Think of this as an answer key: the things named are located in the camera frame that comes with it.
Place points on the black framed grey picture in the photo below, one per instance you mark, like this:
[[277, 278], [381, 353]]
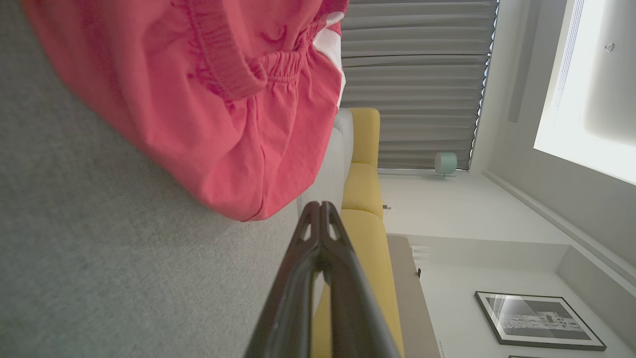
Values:
[[536, 320]]

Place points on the mint green lamp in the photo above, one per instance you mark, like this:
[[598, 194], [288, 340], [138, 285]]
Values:
[[445, 163]]

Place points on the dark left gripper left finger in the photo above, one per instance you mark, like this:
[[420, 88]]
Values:
[[290, 298]]

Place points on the grey fabric sofa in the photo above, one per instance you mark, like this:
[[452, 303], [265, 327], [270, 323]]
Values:
[[99, 248]]

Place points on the red basketball jersey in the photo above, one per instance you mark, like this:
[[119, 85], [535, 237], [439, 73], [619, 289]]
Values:
[[174, 99]]

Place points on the grey pleated curtain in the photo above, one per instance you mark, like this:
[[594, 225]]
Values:
[[412, 74]]

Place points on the light grey sofa cushion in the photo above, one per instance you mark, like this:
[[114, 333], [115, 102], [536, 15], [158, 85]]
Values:
[[333, 169]]

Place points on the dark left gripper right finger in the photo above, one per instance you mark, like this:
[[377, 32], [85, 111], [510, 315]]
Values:
[[353, 308]]

